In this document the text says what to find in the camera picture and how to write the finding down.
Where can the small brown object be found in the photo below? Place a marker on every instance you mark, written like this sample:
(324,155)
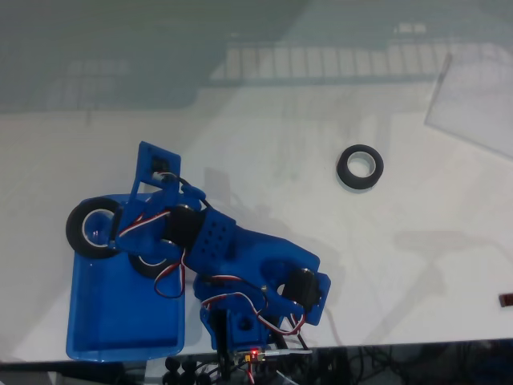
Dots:
(506,301)

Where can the blue plastic bin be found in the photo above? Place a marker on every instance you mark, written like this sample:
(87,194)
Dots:
(120,313)

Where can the black table clamp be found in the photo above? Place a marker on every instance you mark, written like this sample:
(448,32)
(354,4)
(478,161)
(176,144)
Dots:
(172,364)

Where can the motor controller board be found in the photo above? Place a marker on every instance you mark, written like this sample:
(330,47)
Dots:
(250,355)

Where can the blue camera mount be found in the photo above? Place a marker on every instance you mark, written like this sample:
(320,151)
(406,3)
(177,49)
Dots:
(168,158)

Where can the clear plastic sheet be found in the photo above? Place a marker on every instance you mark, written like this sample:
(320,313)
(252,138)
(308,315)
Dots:
(477,104)

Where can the black tape roll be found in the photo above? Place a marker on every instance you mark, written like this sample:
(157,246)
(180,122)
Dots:
(74,232)
(144,271)
(344,178)

